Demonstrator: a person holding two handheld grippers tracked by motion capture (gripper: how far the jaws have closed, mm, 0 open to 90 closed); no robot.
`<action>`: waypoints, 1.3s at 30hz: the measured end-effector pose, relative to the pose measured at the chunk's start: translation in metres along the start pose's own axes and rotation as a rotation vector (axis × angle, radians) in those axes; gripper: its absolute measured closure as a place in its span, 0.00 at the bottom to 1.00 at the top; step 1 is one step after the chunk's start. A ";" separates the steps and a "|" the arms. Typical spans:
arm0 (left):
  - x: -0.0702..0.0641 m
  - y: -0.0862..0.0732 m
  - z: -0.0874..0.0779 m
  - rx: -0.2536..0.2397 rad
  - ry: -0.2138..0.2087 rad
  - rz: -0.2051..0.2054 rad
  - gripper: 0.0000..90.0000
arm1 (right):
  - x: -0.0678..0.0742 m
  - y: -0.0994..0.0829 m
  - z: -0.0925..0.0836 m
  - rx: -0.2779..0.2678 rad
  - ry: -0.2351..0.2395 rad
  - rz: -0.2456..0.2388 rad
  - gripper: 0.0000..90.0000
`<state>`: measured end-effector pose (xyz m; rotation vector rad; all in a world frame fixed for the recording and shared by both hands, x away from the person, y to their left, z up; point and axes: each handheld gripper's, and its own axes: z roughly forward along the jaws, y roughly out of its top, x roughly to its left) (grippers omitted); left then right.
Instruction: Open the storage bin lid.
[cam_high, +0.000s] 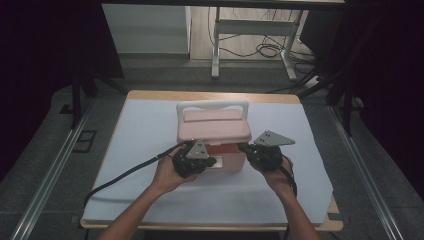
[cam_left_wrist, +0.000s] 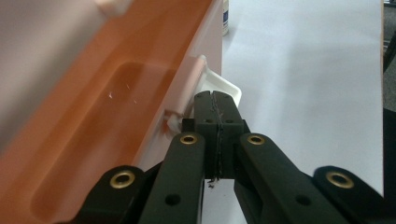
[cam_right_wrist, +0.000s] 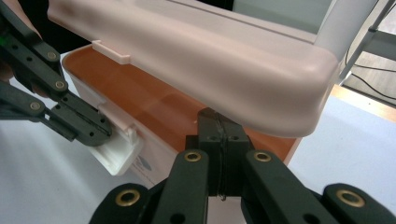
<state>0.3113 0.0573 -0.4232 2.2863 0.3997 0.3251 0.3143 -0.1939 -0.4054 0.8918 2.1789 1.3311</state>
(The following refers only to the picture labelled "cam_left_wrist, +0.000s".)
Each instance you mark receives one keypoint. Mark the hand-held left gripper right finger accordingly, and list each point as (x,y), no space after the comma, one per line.
(230,124)

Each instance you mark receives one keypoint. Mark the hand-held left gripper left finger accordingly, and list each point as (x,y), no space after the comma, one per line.
(204,109)

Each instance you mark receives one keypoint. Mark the white bottle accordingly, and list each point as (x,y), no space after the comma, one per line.
(225,18)

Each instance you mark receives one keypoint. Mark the pink storage box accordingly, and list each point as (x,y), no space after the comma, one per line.
(93,109)

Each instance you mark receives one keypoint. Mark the white table sheet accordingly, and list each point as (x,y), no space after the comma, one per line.
(305,93)

